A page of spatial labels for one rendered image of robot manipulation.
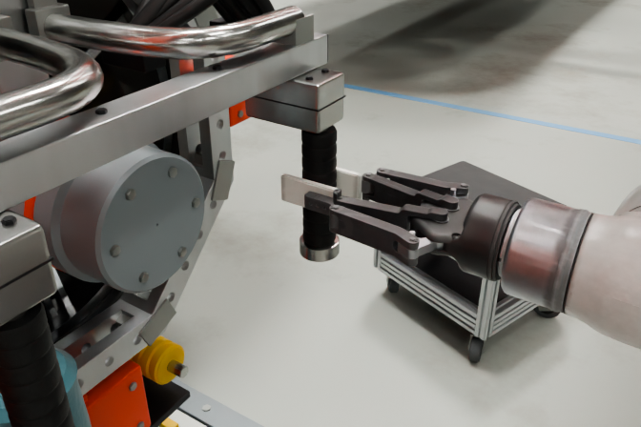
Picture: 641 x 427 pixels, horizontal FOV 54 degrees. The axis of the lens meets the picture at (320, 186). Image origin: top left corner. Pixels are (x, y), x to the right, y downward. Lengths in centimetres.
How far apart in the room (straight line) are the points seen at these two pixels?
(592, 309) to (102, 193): 40
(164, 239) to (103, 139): 16
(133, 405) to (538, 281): 54
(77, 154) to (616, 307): 40
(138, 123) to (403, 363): 129
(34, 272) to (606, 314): 41
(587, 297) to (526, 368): 119
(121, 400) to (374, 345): 97
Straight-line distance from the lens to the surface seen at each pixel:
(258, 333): 174
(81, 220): 54
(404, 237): 55
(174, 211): 58
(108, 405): 84
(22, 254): 39
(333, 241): 68
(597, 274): 53
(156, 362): 91
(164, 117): 48
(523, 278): 55
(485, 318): 157
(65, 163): 43
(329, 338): 172
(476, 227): 56
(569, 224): 55
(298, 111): 60
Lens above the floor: 113
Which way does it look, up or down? 28 degrees down
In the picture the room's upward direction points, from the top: straight up
